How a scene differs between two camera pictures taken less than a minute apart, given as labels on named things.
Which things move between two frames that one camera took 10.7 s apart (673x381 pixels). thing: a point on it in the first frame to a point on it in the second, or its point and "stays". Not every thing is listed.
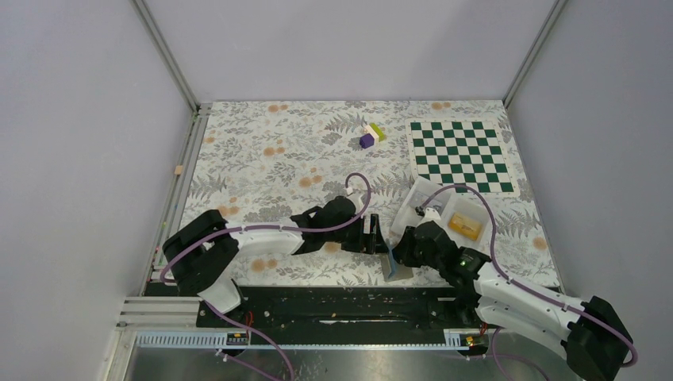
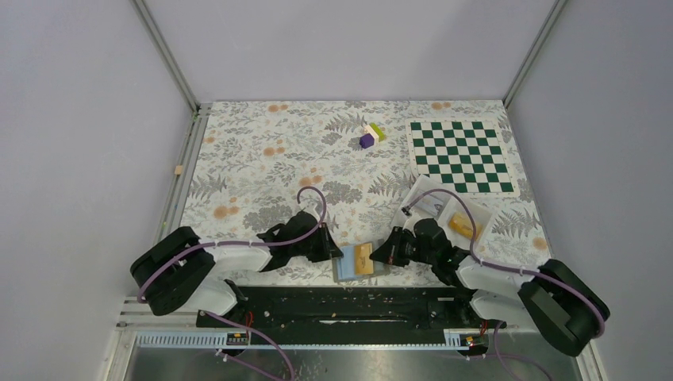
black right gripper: x=401 y=252 stays
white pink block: x=368 y=129 stays
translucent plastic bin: x=467 y=221 stays
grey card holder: x=401 y=271 to x=359 y=277
